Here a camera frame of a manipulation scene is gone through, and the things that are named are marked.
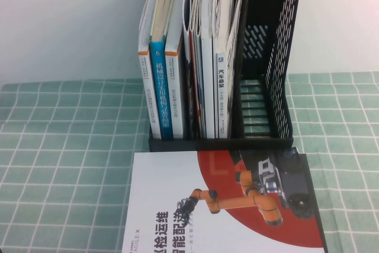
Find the orange robot arm brochure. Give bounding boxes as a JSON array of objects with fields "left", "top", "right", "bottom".
[{"left": 121, "top": 148, "right": 328, "bottom": 253}]

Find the white car suspension book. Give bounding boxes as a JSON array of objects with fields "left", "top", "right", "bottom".
[{"left": 215, "top": 0, "right": 236, "bottom": 139}]

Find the green checkered tablecloth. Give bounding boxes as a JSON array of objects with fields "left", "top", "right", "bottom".
[{"left": 0, "top": 71, "right": 379, "bottom": 253}]

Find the white spine magazine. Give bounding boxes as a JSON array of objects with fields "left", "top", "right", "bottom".
[{"left": 201, "top": 0, "right": 217, "bottom": 139}]

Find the blue spine book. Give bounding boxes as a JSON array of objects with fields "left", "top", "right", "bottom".
[{"left": 149, "top": 0, "right": 180, "bottom": 140}]

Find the red spine thin magazine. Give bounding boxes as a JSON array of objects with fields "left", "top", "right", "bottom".
[{"left": 189, "top": 0, "right": 207, "bottom": 139}]

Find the black plastic book holder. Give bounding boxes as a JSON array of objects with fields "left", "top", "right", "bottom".
[{"left": 147, "top": 0, "right": 301, "bottom": 152}]

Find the dark cover thin magazine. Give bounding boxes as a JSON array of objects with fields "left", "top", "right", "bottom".
[{"left": 226, "top": 0, "right": 248, "bottom": 139}]

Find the white book orange band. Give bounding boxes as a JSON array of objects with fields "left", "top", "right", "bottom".
[
  {"left": 165, "top": 0, "right": 188, "bottom": 139},
  {"left": 138, "top": 0, "right": 163, "bottom": 140}
]

